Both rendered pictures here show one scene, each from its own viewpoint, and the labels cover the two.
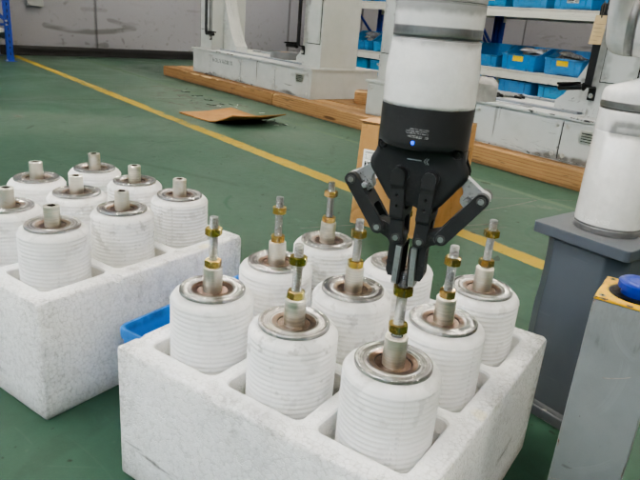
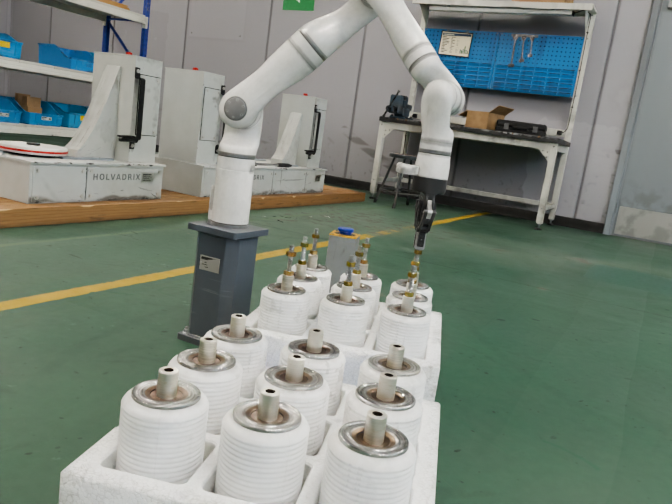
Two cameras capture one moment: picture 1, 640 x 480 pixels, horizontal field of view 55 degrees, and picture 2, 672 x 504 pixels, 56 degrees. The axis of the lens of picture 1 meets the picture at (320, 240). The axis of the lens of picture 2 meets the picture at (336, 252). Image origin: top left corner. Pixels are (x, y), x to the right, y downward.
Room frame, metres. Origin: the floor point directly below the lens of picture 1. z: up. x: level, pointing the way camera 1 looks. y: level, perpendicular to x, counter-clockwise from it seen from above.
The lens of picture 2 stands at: (1.26, 1.12, 0.56)
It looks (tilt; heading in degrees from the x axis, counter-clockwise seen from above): 11 degrees down; 245
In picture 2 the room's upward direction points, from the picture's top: 8 degrees clockwise
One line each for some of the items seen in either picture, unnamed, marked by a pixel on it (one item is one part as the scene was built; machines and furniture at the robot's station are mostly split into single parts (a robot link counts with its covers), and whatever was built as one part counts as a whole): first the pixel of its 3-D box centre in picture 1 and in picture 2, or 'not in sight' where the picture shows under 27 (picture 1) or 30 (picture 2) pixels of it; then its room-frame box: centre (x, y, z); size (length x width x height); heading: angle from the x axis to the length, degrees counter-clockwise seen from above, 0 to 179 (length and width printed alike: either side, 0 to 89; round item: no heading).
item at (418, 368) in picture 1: (392, 362); (412, 284); (0.51, -0.08, 0.25); 0.08 x 0.08 x 0.01
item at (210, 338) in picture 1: (210, 358); (399, 356); (0.64, 0.12, 0.16); 0.10 x 0.10 x 0.18
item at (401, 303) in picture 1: (400, 310); not in sight; (0.51, -0.08, 0.31); 0.01 x 0.01 x 0.08
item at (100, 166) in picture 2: not in sight; (67, 117); (1.21, -2.35, 0.45); 0.82 x 0.57 x 0.74; 39
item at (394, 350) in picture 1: (394, 350); not in sight; (0.51, -0.08, 0.26); 0.02 x 0.02 x 0.03
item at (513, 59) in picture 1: (532, 58); not in sight; (5.98, -1.84, 0.36); 0.50 x 0.38 x 0.21; 129
